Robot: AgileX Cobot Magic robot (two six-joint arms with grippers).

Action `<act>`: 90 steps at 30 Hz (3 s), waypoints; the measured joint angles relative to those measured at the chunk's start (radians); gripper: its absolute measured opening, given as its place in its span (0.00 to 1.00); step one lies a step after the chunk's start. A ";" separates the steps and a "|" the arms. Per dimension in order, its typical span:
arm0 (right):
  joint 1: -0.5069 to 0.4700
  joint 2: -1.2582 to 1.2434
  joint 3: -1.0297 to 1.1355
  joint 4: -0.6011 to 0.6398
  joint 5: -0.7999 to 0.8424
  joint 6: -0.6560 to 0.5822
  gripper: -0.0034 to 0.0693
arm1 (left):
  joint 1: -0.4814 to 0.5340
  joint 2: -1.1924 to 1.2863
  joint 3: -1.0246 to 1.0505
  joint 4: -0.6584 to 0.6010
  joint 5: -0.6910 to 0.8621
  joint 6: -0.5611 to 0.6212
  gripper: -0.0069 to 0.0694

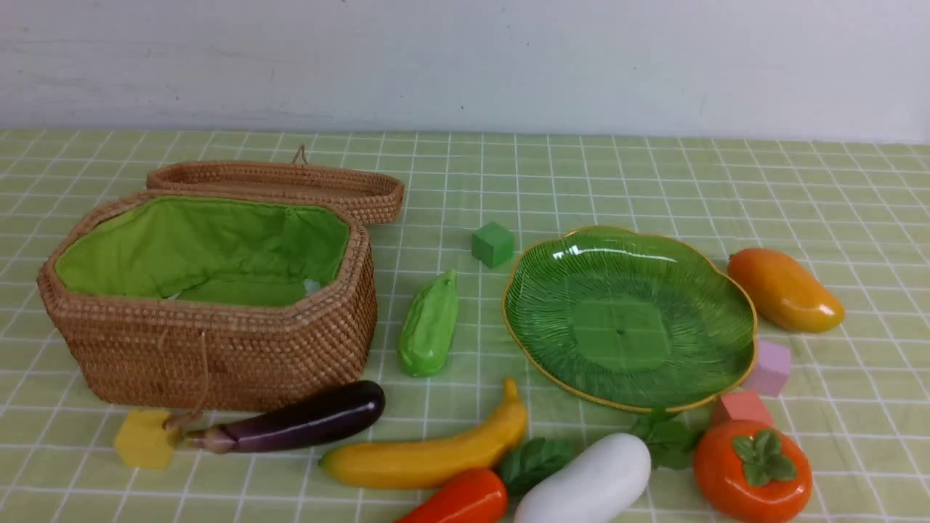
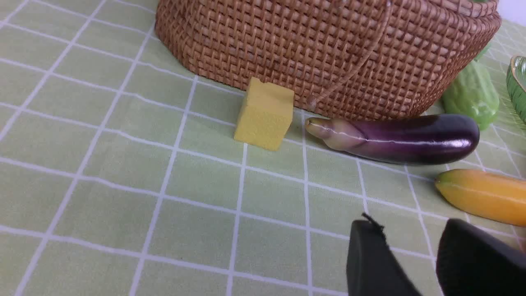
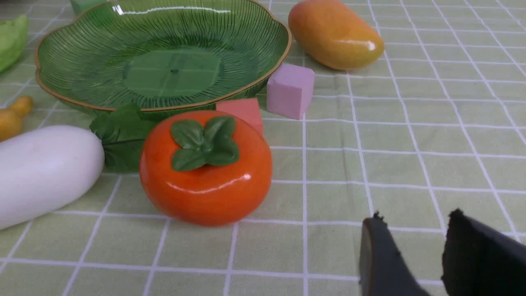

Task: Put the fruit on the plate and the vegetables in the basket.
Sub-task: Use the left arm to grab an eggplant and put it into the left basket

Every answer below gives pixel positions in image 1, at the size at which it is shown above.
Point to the green bitter gourd toy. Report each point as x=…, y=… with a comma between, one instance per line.
x=428, y=330

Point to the purple eggplant toy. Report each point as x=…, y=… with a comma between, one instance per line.
x=323, y=418

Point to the yellow banana toy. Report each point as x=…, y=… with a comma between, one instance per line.
x=428, y=464

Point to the red carrot toy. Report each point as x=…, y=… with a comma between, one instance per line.
x=483, y=494

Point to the white radish toy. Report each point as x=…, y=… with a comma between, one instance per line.
x=610, y=475

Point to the orange yellow mango toy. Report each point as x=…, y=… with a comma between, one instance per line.
x=784, y=292

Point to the orange persimmon toy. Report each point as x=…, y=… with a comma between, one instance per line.
x=752, y=472

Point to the green foam cube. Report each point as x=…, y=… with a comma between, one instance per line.
x=493, y=244

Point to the woven wicker basket lid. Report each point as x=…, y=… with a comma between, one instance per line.
x=368, y=197

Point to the green leaf-shaped glass plate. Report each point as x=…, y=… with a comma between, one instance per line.
x=630, y=321

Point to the green fabric basket liner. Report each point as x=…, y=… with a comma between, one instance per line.
x=228, y=251

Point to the woven wicker basket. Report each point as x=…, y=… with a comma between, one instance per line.
x=183, y=354

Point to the coral red foam cube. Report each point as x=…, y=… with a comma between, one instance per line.
x=745, y=405

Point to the pink foam cube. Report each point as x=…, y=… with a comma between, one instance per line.
x=772, y=370

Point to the yellow foam hexagon block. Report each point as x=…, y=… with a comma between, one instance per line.
x=143, y=441

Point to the green checkered tablecloth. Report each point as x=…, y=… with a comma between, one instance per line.
x=854, y=213

